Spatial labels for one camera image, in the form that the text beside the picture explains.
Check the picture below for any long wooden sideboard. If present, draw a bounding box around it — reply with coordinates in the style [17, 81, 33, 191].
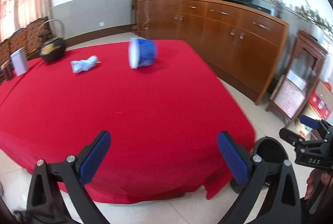
[137, 0, 289, 104]

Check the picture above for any person's right hand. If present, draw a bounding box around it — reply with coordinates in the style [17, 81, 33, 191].
[304, 169, 332, 200]

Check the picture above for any crumpled blue face mask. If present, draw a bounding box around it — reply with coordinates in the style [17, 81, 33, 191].
[71, 56, 101, 74]

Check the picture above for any small dark side table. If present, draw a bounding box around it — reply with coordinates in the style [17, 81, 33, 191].
[130, 0, 137, 33]

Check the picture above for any green potted plant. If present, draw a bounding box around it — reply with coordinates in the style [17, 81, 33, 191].
[298, 0, 332, 34]

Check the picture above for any wooden carved bench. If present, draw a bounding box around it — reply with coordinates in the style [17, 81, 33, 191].
[0, 17, 54, 64]

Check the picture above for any white tin box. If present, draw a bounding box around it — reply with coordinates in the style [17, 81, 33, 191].
[10, 47, 28, 76]

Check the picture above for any black iron teapot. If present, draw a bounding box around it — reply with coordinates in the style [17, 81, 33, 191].
[38, 19, 67, 63]

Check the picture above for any dark wooden side stand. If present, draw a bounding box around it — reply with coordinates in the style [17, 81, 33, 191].
[266, 30, 327, 126]

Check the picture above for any red cardboard box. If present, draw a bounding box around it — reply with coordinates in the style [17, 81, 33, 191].
[309, 80, 332, 120]

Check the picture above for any blue paper bowl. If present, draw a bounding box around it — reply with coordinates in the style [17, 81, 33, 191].
[128, 38, 158, 69]

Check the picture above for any white hanging cord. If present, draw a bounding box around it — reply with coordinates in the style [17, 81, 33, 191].
[140, 0, 150, 31]

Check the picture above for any red tablecloth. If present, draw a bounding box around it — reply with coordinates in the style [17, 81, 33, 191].
[1, 40, 255, 204]

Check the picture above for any dark red tea canister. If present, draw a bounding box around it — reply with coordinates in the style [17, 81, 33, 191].
[1, 60, 13, 81]

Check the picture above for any black trash bin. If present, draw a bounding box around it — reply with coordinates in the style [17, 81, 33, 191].
[230, 136, 290, 196]

